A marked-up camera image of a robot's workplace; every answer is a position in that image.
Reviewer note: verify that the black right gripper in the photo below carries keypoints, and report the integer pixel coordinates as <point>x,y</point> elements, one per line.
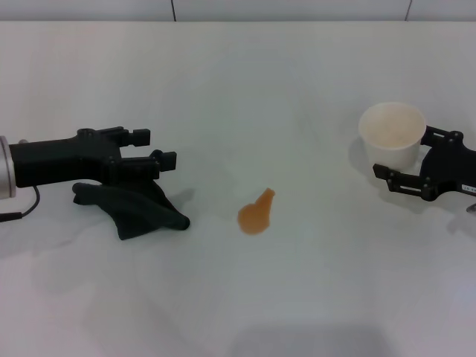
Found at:
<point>453,167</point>

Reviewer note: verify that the white paper cup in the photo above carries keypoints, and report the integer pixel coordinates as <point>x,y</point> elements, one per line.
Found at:
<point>392,137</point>

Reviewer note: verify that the dark rag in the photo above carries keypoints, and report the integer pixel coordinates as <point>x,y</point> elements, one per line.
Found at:
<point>148,212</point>

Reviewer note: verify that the orange liquid stain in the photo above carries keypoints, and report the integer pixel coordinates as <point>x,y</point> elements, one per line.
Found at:
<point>254,217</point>

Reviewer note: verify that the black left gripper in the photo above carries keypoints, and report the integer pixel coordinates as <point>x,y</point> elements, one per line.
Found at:
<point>63,160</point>

